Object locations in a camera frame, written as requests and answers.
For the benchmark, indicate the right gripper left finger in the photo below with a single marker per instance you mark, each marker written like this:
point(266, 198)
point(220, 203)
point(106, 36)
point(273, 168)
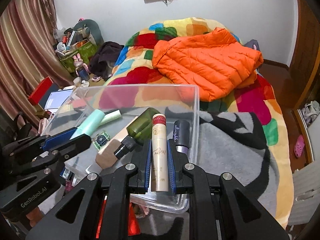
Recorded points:
point(132, 178)

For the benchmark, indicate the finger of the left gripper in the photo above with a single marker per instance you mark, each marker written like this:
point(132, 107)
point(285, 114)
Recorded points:
point(38, 144)
point(62, 146)

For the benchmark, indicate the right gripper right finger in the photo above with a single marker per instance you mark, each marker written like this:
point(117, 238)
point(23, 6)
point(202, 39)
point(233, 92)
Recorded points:
point(188, 178)

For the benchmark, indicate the cream bottle red cap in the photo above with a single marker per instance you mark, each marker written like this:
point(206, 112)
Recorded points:
point(159, 162)

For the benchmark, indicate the pale green tube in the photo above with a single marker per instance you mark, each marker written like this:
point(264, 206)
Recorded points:
point(90, 124)

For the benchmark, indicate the purple cosmetic bottle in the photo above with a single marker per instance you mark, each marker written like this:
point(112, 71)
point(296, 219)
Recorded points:
point(181, 136)

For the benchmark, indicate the person's hand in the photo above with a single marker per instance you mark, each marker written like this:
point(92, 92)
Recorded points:
point(35, 216)

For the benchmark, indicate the pink hair clip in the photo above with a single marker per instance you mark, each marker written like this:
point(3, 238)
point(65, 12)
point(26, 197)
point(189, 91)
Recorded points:
point(140, 211)

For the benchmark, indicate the blue notebook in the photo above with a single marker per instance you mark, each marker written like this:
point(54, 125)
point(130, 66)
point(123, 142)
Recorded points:
point(57, 98)

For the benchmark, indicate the dark green bottle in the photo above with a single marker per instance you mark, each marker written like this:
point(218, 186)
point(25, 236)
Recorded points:
point(137, 132)

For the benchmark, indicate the red packet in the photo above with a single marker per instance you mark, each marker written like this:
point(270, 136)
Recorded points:
point(117, 219)

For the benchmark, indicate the red box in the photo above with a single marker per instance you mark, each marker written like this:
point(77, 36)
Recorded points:
point(40, 91)

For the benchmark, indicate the grey black blanket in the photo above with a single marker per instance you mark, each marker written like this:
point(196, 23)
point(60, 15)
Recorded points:
point(232, 146)

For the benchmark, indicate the white grey tube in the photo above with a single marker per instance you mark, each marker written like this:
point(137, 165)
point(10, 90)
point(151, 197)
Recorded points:
point(109, 117)

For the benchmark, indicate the clear plastic storage box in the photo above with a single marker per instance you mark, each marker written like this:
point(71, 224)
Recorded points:
point(176, 102)

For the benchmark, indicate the pink rabbit toy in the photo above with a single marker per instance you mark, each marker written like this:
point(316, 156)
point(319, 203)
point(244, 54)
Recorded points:
point(81, 68)

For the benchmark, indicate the striped curtain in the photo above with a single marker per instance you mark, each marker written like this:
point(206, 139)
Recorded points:
point(27, 54)

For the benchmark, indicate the colourful patchwork quilt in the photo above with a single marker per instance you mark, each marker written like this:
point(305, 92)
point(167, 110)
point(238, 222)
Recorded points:
point(256, 95)

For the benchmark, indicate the dark clothes pile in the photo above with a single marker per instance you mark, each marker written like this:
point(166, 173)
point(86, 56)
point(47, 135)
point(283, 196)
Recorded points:
point(104, 60)

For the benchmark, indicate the green basket of clutter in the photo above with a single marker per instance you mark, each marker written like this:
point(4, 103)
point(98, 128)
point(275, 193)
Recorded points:
point(84, 38)

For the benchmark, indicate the orange puffer jacket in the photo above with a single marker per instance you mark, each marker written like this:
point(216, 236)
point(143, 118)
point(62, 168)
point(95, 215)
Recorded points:
point(216, 62)

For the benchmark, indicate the pink croc shoe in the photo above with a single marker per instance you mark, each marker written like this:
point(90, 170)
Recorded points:
point(299, 146)

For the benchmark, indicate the white drawer cabinet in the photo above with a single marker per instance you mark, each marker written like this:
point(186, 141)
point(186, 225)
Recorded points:
point(306, 194)

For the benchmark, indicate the brown wooden wardrobe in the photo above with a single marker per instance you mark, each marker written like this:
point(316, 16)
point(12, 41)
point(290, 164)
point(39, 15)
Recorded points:
point(298, 83)

